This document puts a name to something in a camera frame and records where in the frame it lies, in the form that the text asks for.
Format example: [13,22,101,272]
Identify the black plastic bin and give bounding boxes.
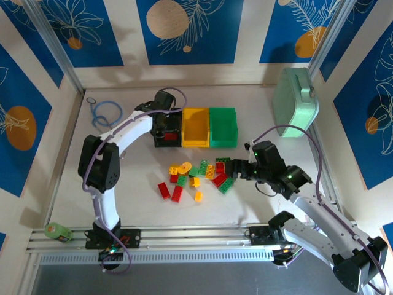
[152,107,182,148]

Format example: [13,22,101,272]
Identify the yellow plastic bin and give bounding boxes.
[181,106,211,148]

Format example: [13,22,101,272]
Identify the green plastic bin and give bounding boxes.
[209,106,239,148]

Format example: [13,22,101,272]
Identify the blue stethoscope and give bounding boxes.
[86,97,124,130]

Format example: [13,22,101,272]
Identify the mint green zipper case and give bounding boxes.
[272,67,320,138]

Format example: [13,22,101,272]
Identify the green cylindrical container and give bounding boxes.
[44,222,74,243]

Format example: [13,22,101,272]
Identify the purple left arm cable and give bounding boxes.
[82,87,188,276]

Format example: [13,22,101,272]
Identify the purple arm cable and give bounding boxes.
[251,124,388,294]
[82,87,188,276]

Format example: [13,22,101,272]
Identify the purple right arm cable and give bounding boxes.
[251,124,388,294]

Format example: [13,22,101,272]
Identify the aluminium side rail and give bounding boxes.
[306,125,343,219]
[44,90,85,228]

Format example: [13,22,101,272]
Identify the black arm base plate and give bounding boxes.
[85,229,142,250]
[249,226,277,246]

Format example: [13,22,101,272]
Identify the aluminium mounting rail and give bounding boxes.
[26,226,363,251]

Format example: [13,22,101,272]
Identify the slotted grey cable duct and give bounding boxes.
[39,249,274,266]

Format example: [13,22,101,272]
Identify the aluminium frame post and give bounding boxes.
[308,0,352,77]
[21,0,86,95]

